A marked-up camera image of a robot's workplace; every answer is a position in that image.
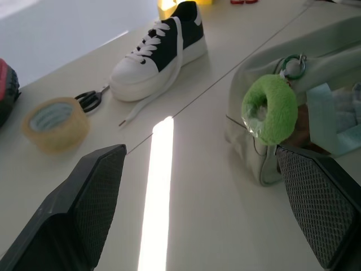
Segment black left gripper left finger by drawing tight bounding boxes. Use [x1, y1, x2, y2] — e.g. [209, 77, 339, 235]
[0, 143, 127, 271]

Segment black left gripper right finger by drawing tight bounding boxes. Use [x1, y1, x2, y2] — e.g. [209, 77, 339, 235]
[275, 144, 361, 271]

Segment pale green fabric bag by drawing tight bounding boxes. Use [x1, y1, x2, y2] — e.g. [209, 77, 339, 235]
[224, 15, 361, 187]

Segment clear packing tape roll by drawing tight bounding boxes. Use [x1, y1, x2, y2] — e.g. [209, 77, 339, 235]
[21, 97, 91, 155]

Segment light blue packet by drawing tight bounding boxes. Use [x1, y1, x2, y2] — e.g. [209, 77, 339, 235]
[306, 82, 361, 158]

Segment red and black object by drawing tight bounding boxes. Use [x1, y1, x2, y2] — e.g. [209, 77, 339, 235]
[0, 58, 21, 128]

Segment black and white sneaker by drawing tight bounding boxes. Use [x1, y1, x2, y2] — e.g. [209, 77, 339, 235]
[108, 0, 209, 103]

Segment yellow object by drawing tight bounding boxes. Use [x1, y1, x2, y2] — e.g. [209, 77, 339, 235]
[156, 0, 214, 20]

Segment green plush ring charm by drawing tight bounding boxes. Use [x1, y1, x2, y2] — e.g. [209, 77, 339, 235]
[241, 74, 298, 146]

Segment black handled scissors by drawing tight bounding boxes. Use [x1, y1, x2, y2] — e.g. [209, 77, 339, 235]
[74, 84, 110, 114]

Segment green metal key ring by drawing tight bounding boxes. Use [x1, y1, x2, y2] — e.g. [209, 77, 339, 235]
[279, 53, 307, 82]

